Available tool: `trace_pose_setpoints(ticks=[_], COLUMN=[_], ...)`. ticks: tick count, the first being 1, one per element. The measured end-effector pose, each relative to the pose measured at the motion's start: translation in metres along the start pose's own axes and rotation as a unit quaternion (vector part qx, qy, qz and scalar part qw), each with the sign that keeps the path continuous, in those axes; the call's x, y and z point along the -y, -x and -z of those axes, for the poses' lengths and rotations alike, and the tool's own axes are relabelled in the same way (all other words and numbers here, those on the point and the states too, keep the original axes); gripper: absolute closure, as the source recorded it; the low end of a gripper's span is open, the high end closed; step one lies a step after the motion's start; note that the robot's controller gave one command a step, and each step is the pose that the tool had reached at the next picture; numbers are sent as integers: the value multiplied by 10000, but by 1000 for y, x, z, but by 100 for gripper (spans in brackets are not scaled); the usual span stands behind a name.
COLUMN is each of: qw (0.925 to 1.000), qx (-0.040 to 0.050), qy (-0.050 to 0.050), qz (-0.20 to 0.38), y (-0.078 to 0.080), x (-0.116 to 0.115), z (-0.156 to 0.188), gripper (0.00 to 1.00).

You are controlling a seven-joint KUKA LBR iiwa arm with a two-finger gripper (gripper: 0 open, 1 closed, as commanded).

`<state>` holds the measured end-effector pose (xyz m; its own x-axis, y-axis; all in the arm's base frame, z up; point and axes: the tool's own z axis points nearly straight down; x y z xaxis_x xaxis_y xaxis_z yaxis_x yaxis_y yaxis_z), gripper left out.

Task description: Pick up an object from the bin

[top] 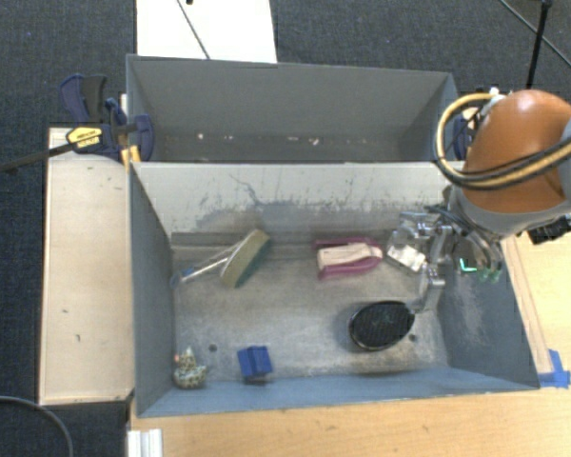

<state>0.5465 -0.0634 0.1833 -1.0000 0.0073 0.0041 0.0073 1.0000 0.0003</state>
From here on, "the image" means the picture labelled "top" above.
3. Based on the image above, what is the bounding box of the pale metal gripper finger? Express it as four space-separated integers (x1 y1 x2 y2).
385 243 428 274
411 262 447 314

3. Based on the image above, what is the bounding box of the purple and white stapler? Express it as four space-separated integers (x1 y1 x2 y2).
312 236 384 282

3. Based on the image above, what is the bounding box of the black oval mesh disc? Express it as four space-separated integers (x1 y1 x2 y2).
347 300 417 352

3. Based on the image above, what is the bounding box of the grey metal bin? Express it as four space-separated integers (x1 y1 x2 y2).
125 53 541 419

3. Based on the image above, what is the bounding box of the small blue box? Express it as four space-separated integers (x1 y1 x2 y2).
236 345 274 384

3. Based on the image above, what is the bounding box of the patterned toy duck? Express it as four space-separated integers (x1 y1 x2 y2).
172 346 208 390

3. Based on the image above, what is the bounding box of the pale wood board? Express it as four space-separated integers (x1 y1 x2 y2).
37 127 137 407

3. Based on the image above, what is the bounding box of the black cylinder on white bracket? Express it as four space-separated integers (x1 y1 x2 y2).
526 211 571 246

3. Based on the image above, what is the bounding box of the green brush with clear handle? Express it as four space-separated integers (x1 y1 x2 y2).
169 228 272 289

